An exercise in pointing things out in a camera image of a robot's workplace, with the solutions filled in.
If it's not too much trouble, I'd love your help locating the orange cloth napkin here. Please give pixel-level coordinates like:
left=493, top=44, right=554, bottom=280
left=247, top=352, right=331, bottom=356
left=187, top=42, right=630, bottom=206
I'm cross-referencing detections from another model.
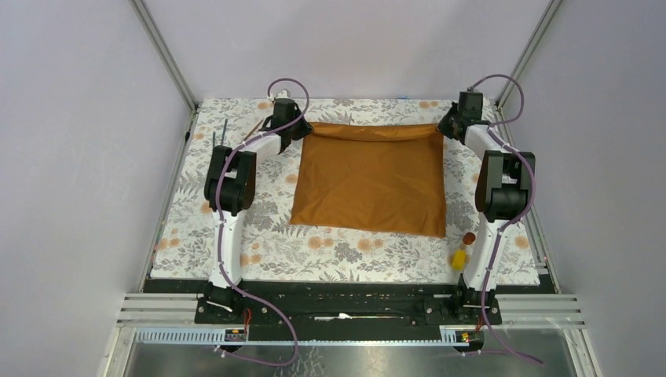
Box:
left=290, top=123, right=446, bottom=238

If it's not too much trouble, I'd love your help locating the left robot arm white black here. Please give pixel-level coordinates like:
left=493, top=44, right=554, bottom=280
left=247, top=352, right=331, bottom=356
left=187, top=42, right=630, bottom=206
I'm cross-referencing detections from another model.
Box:
left=204, top=97, right=313, bottom=289

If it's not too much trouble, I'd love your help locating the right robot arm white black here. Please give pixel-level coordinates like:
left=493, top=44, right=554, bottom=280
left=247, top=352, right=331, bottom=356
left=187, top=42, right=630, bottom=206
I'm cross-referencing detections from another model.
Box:
left=437, top=88, right=536, bottom=292

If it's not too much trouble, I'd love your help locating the brown wooden spoon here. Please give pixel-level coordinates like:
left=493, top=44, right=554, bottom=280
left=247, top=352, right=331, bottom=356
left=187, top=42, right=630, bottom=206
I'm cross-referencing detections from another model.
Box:
left=243, top=119, right=264, bottom=141

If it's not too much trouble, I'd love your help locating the dark teal chopstick right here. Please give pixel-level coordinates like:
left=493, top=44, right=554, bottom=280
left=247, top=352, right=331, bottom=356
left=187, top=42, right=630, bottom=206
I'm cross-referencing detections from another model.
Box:
left=220, top=119, right=229, bottom=145

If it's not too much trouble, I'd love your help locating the brown round block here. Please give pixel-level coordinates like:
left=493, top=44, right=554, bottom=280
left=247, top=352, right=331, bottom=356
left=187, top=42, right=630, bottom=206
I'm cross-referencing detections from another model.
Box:
left=462, top=232, right=476, bottom=246

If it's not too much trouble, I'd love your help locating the yellow cylinder block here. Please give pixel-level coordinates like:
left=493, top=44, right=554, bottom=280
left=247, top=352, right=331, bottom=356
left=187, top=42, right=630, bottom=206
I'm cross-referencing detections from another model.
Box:
left=451, top=249, right=467, bottom=271

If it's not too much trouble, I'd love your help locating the floral patterned table mat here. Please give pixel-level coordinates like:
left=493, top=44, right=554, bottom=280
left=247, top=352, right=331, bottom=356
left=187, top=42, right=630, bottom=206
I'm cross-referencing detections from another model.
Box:
left=151, top=98, right=542, bottom=285

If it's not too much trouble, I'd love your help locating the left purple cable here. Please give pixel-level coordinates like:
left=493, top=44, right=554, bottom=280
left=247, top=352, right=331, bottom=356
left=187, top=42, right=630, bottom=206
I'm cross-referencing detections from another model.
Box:
left=213, top=78, right=311, bottom=368

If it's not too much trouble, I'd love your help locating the purple cable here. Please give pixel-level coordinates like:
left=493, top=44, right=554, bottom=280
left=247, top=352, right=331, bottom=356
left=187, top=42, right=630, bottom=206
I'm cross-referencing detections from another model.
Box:
left=465, top=74, right=545, bottom=368
left=213, top=78, right=311, bottom=368

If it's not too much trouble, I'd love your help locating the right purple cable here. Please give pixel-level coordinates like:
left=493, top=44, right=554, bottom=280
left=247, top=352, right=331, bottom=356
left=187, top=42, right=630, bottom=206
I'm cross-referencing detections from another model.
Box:
left=465, top=74, right=545, bottom=368

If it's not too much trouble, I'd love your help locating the left aluminium frame post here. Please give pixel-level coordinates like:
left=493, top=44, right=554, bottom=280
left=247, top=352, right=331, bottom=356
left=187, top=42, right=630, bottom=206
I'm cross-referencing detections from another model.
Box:
left=130, top=0, right=200, bottom=116

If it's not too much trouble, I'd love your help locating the aluminium frame post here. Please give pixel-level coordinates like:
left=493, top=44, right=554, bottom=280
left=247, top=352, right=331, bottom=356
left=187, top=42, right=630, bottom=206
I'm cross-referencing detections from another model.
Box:
left=495, top=0, right=564, bottom=108
left=130, top=0, right=200, bottom=116

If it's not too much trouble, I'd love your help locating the right aluminium frame post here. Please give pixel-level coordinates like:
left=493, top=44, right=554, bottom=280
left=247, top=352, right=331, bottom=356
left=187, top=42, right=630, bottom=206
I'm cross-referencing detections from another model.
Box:
left=495, top=0, right=564, bottom=108

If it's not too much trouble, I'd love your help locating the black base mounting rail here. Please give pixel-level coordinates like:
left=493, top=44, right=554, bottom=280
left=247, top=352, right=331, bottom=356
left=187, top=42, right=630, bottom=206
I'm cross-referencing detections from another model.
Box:
left=195, top=281, right=503, bottom=342

